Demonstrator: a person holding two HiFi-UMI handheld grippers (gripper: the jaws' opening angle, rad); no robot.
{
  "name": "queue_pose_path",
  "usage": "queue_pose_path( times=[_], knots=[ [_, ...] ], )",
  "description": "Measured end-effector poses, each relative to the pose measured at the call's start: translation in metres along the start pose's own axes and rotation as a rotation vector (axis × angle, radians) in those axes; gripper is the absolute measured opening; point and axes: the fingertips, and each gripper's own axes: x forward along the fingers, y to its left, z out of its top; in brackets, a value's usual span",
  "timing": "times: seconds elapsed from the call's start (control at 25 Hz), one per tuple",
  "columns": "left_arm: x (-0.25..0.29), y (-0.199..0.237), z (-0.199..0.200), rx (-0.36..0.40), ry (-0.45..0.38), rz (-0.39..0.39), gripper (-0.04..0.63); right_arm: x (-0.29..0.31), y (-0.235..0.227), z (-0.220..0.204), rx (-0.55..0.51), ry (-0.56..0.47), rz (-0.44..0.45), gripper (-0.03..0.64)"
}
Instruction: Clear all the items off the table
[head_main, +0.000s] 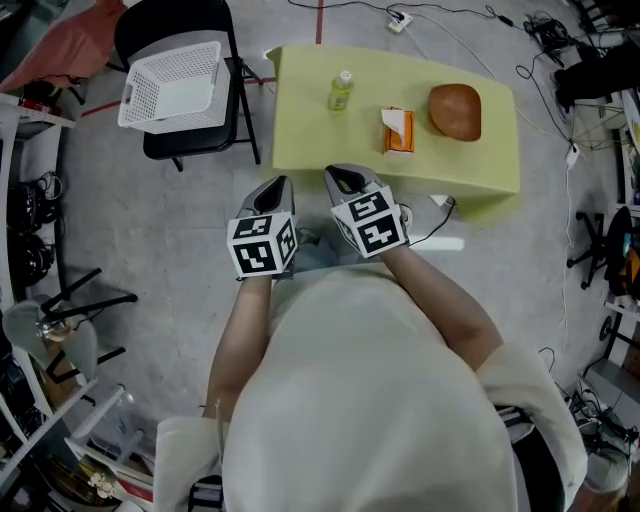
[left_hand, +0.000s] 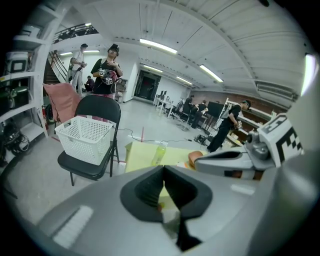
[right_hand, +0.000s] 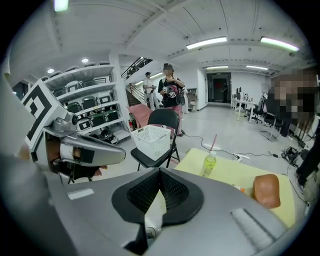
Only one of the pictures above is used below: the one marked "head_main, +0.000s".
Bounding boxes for white storage shelf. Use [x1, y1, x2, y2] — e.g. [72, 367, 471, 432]
[612, 84, 640, 211]

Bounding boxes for clear glass bottle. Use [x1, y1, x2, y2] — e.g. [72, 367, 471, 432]
[34, 317, 71, 346]

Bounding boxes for yellow-green table top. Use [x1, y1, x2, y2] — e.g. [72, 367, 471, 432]
[264, 43, 521, 229]

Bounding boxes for black office chair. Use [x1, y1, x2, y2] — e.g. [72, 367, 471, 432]
[567, 207, 640, 296]

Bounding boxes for person's left forearm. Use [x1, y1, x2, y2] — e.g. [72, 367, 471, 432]
[205, 274, 275, 419]

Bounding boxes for black folding chair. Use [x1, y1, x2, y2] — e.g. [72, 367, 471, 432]
[113, 0, 262, 172]

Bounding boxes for brown wooden bowl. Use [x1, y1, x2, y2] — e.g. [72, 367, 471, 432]
[427, 83, 484, 144]

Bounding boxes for green plastic bottle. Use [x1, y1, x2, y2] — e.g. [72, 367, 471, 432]
[327, 69, 356, 114]

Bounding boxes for person's right forearm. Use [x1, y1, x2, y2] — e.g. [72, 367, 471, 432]
[380, 245, 505, 372]

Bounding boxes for black floor cable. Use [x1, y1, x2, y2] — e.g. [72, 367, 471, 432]
[514, 47, 576, 149]
[287, 0, 396, 16]

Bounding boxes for grey shell chair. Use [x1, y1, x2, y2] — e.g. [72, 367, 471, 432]
[2, 267, 139, 386]

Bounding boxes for white table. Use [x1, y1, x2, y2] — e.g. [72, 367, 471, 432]
[0, 344, 156, 512]

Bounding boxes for tangle of black cables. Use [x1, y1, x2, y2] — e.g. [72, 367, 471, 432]
[522, 9, 584, 66]

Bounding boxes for orange pouch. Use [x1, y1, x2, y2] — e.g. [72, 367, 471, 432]
[617, 252, 640, 296]

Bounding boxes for white floor cable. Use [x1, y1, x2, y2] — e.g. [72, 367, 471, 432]
[558, 164, 576, 351]

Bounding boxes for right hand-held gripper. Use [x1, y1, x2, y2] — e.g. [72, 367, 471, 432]
[323, 163, 415, 261]

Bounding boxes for white shelf rack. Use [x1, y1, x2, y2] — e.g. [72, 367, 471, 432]
[0, 92, 76, 306]

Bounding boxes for white artificial flowers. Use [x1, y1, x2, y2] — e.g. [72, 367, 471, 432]
[87, 472, 116, 499]

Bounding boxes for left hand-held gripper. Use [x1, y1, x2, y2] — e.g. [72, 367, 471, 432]
[225, 175, 300, 281]

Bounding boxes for orange tissue box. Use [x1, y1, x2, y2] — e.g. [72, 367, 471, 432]
[380, 105, 417, 156]

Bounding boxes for person's white shirt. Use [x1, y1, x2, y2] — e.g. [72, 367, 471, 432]
[155, 263, 589, 512]

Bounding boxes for white plastic basket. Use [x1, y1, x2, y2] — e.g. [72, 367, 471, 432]
[117, 40, 231, 135]

